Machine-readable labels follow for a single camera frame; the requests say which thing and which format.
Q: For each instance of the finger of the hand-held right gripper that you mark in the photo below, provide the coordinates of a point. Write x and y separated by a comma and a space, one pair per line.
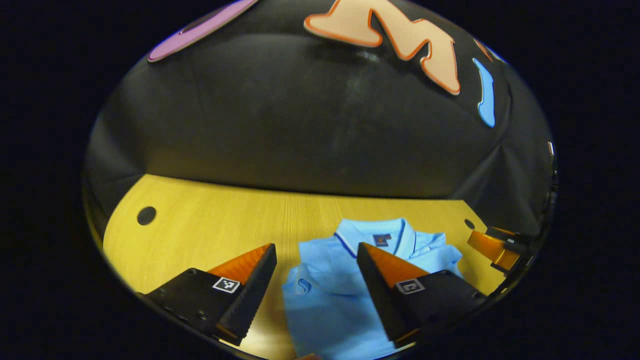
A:
502, 232
495, 250

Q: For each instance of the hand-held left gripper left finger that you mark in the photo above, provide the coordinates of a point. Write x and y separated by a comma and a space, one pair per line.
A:
250, 305

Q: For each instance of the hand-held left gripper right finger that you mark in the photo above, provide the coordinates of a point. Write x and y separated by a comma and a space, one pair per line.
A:
380, 295

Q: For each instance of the light blue T-shirt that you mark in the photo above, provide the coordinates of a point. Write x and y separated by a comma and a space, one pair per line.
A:
325, 310

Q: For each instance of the black backdrop cloth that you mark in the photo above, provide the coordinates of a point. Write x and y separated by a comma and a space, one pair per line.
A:
300, 125

